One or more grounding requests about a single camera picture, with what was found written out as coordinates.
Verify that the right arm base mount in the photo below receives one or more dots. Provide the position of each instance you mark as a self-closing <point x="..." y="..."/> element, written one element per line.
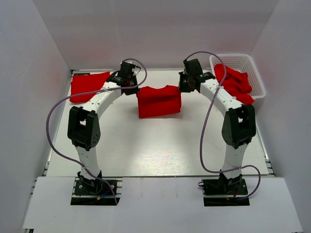
<point x="214" y="195"/>

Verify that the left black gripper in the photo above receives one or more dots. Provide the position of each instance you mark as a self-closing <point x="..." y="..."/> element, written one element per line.
<point x="133" y="90"/>

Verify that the white plastic basket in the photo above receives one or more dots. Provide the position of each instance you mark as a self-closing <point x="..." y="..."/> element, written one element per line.
<point x="242" y="63"/>

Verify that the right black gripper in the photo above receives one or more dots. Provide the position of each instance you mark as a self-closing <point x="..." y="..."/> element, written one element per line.
<point x="182" y="88"/>

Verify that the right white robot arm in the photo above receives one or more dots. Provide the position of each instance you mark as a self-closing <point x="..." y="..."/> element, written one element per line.
<point x="239" y="119"/>

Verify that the red t-shirts in basket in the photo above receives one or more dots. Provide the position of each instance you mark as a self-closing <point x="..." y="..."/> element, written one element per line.
<point x="237" y="85"/>

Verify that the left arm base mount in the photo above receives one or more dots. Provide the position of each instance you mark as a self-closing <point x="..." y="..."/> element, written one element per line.
<point x="85" y="195"/>

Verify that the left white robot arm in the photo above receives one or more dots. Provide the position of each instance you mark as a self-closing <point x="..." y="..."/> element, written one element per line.
<point x="84" y="128"/>

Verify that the red t-shirt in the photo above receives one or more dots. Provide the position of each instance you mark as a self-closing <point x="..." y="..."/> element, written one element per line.
<point x="157" y="102"/>
<point x="86" y="83"/>

